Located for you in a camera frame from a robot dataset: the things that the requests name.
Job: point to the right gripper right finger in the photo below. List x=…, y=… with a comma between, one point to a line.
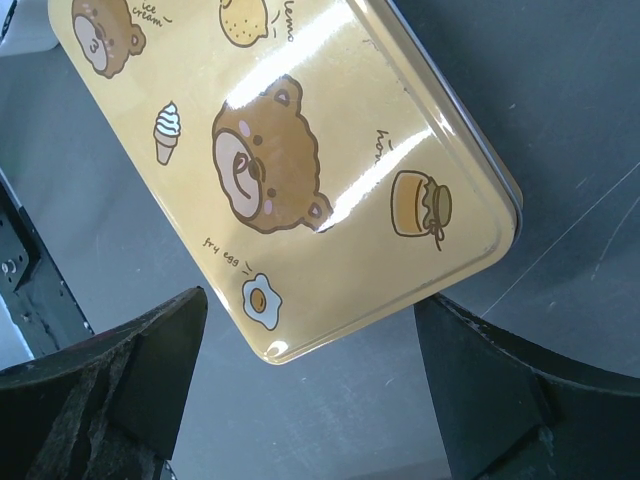
x=508, y=408

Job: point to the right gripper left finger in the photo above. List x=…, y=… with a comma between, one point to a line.
x=109, y=407

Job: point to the silver tin lid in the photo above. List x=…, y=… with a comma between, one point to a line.
x=310, y=155

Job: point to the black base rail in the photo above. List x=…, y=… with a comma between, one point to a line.
x=39, y=313

